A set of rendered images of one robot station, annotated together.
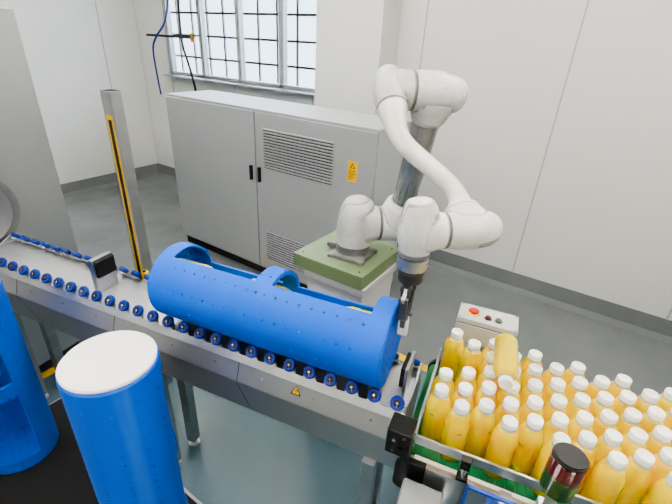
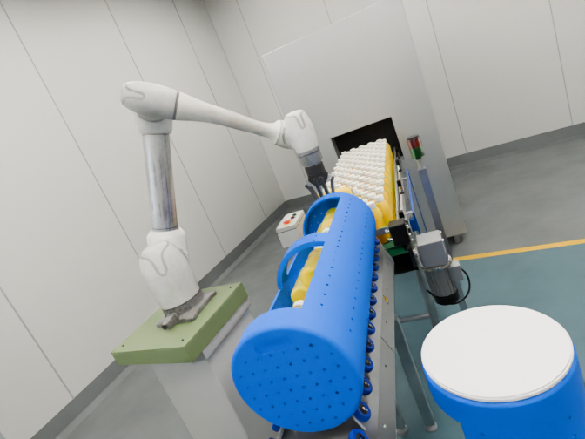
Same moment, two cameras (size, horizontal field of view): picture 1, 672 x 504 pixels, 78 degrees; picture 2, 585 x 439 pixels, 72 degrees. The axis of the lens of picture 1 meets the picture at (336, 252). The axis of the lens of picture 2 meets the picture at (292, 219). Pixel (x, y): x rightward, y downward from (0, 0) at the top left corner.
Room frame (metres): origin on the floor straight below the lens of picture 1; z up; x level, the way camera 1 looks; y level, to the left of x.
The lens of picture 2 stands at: (1.26, 1.35, 1.63)
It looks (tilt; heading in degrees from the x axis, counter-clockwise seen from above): 16 degrees down; 268
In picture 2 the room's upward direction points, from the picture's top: 22 degrees counter-clockwise
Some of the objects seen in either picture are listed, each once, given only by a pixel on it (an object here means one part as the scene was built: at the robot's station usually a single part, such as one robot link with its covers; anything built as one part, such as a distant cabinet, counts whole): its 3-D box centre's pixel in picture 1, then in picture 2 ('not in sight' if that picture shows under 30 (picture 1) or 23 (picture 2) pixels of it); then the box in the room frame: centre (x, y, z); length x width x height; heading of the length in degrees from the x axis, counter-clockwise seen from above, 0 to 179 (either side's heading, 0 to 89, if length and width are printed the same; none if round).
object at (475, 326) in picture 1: (485, 327); (292, 227); (1.20, -0.55, 1.05); 0.20 x 0.10 x 0.10; 68
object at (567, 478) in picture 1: (566, 465); (413, 142); (0.53, -0.47, 1.23); 0.06 x 0.06 x 0.04
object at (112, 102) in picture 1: (142, 262); not in sight; (1.88, 1.01, 0.85); 0.06 x 0.06 x 1.70; 68
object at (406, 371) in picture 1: (406, 374); not in sight; (1.01, -0.25, 0.99); 0.10 x 0.02 x 0.12; 158
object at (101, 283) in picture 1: (104, 272); not in sight; (1.51, 0.99, 1.00); 0.10 x 0.04 x 0.15; 158
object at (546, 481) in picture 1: (559, 480); (416, 151); (0.53, -0.47, 1.18); 0.06 x 0.06 x 0.05
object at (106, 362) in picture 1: (108, 359); (491, 347); (0.96, 0.68, 1.03); 0.28 x 0.28 x 0.01
